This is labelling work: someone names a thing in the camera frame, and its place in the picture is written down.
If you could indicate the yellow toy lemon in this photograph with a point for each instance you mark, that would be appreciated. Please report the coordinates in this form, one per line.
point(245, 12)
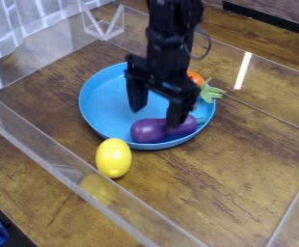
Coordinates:
point(112, 157)

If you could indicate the orange toy carrot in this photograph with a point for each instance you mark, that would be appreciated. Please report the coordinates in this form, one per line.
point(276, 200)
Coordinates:
point(208, 92)

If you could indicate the white checkered curtain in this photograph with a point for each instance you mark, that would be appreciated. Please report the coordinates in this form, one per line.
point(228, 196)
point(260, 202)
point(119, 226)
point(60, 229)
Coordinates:
point(27, 17)

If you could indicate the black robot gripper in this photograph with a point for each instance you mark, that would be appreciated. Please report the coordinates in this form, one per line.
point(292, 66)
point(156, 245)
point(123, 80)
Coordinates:
point(160, 71)

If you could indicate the purple toy eggplant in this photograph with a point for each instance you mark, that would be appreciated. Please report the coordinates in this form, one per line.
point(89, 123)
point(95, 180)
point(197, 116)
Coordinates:
point(152, 131)

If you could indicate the blue round plastic tray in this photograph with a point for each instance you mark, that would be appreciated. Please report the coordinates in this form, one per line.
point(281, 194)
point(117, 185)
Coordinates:
point(104, 107)

